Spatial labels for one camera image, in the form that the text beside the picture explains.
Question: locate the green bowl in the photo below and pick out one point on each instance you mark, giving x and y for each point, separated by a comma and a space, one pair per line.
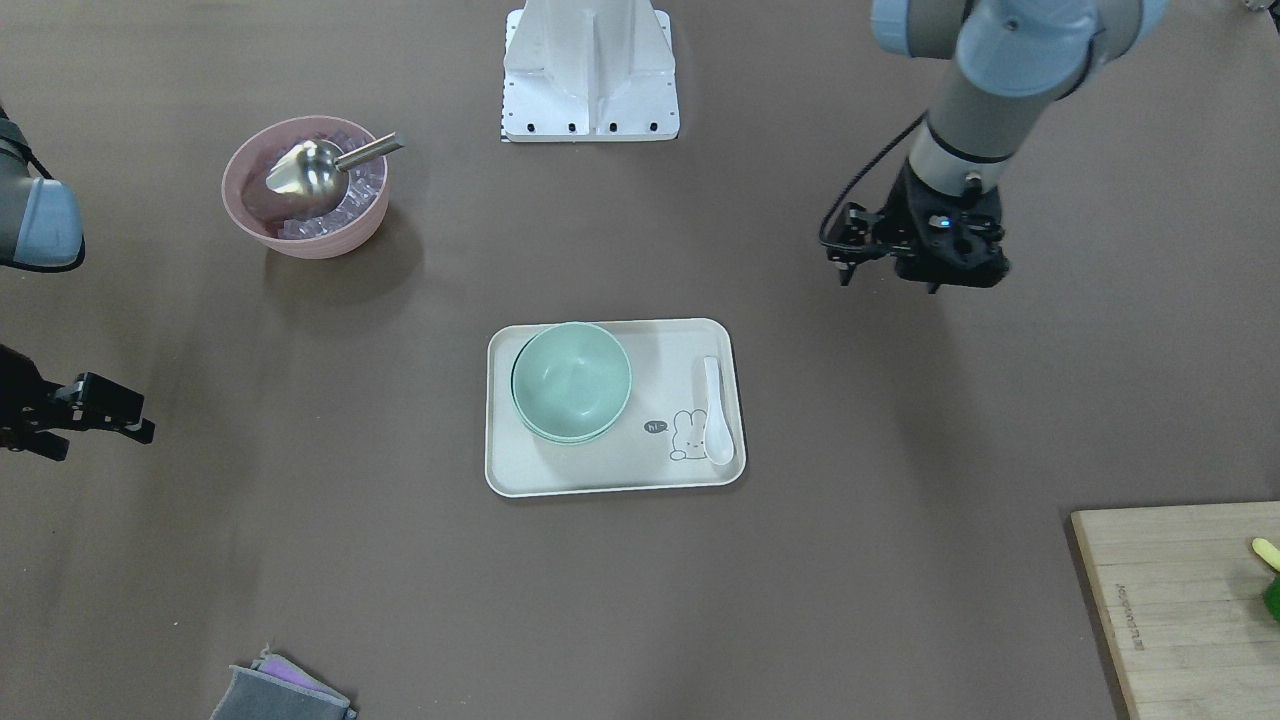
571, 382

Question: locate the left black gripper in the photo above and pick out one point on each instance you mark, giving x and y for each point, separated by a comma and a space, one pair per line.
898, 213

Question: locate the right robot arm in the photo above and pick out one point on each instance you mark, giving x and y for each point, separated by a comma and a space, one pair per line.
42, 232

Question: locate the green lime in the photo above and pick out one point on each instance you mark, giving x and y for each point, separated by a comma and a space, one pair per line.
1271, 599

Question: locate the cream rabbit serving tray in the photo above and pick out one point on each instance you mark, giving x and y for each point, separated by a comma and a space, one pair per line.
658, 442

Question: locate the wooden cutting board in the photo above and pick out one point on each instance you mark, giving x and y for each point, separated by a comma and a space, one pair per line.
1180, 595

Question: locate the white ceramic spoon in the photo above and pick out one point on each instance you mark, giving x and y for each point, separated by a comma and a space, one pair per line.
717, 436

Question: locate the grey purple folded cloth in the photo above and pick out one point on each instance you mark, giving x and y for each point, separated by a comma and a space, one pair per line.
275, 687

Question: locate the yellow plastic knife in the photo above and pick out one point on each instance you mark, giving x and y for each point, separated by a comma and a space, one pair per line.
1267, 552

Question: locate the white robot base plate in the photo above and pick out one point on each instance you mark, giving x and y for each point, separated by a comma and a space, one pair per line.
589, 71

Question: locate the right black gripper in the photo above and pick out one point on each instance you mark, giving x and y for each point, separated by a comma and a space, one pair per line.
20, 398

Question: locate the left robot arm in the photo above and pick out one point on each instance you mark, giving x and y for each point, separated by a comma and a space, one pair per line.
1009, 61

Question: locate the pink bowl with ice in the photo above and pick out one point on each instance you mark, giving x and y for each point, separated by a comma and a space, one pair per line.
352, 222

